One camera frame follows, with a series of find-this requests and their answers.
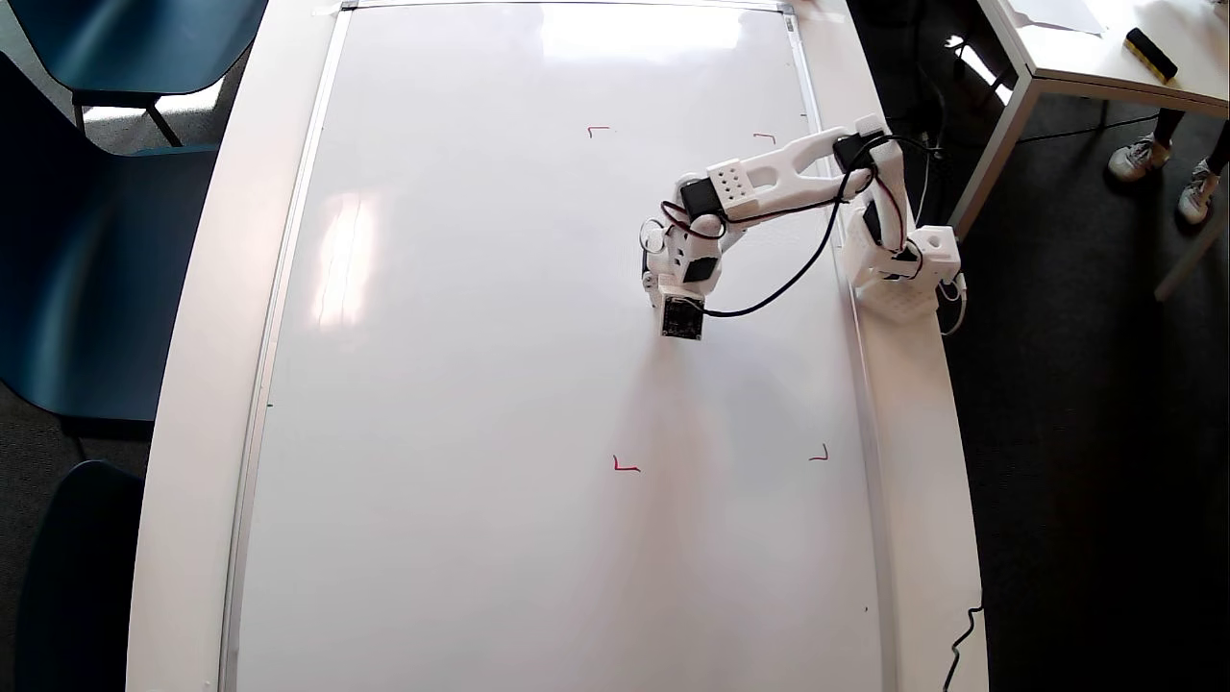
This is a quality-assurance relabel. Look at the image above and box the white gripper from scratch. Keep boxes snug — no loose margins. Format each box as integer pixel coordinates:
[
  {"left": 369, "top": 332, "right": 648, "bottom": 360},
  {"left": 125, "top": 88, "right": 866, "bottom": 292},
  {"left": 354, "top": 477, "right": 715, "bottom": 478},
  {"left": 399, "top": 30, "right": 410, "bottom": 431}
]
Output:
[{"left": 642, "top": 217, "right": 725, "bottom": 303}]

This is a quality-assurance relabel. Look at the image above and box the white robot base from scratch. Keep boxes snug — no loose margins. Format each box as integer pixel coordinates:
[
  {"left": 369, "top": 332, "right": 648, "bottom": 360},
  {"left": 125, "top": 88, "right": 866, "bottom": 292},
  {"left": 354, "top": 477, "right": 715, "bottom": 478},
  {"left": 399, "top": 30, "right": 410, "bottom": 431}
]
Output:
[{"left": 844, "top": 224, "right": 963, "bottom": 324}]

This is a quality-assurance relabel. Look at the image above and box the large white whiteboard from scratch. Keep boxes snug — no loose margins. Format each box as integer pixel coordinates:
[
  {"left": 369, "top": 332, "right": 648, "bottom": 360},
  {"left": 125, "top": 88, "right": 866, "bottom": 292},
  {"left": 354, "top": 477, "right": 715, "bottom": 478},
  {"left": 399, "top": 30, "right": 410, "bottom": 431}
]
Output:
[{"left": 219, "top": 0, "right": 899, "bottom": 692}]

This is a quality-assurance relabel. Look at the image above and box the white paper sheet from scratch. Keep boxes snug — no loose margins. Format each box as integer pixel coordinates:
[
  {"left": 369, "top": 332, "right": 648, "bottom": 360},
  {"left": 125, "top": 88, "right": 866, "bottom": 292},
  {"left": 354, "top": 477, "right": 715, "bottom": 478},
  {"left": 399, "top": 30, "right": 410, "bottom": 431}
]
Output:
[{"left": 1009, "top": 0, "right": 1108, "bottom": 37}]

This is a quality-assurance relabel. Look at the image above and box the white sneaker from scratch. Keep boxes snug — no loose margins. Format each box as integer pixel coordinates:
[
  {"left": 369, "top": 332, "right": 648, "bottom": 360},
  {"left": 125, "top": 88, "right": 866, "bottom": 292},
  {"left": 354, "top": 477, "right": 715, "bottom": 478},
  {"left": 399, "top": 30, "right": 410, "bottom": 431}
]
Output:
[
  {"left": 1177, "top": 159, "right": 1228, "bottom": 227},
  {"left": 1107, "top": 135, "right": 1170, "bottom": 184}
]

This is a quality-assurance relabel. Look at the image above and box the white side table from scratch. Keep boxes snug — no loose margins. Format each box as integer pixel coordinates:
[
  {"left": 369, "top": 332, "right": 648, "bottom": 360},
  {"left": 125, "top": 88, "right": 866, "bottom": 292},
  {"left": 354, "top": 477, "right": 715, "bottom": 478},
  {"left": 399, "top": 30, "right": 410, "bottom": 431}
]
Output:
[{"left": 947, "top": 0, "right": 1230, "bottom": 305}]

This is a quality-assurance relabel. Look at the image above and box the black yellow board eraser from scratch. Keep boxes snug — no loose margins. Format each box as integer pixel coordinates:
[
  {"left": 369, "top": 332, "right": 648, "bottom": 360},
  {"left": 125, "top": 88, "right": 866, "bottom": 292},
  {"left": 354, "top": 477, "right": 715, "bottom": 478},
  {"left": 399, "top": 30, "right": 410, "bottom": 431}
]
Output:
[{"left": 1123, "top": 27, "right": 1180, "bottom": 86}]

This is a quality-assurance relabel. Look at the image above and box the dark blue chair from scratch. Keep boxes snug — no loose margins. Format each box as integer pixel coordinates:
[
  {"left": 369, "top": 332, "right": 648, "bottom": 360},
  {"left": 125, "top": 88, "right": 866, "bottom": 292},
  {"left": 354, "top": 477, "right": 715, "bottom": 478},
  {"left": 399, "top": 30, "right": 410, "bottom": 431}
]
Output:
[
  {"left": 5, "top": 0, "right": 270, "bottom": 150},
  {"left": 0, "top": 53, "right": 224, "bottom": 424},
  {"left": 14, "top": 459, "right": 147, "bottom": 692}
]

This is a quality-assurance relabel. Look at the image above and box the small wrist camera board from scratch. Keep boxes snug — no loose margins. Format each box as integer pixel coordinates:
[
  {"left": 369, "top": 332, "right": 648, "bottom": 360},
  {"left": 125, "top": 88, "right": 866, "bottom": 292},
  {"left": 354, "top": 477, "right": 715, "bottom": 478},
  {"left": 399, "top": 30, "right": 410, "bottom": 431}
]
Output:
[{"left": 660, "top": 295, "right": 708, "bottom": 343}]

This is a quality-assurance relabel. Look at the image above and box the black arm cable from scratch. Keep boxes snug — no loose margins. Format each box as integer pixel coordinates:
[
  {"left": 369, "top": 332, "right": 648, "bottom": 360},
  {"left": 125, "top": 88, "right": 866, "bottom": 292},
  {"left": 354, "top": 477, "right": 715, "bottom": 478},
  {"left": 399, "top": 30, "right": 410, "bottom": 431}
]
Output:
[{"left": 659, "top": 133, "right": 947, "bottom": 319}]

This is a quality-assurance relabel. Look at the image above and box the white base cable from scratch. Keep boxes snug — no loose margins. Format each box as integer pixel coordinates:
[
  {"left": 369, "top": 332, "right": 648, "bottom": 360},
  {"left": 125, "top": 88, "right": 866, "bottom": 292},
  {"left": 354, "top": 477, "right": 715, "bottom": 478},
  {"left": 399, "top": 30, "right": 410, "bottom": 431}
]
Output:
[{"left": 938, "top": 272, "right": 969, "bottom": 337}]

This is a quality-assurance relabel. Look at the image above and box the thin black floor cable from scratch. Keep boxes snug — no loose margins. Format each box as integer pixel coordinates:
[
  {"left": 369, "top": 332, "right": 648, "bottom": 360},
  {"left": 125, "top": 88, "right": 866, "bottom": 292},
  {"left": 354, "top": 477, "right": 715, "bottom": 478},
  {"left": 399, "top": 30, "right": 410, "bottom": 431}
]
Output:
[{"left": 1017, "top": 108, "right": 1176, "bottom": 145}]

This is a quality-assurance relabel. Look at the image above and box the black cable on table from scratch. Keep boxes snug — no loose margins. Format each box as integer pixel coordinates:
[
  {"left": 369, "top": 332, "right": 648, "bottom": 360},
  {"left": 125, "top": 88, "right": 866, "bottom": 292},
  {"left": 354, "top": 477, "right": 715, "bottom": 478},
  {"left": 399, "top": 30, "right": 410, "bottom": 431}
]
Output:
[{"left": 942, "top": 603, "right": 984, "bottom": 692}]

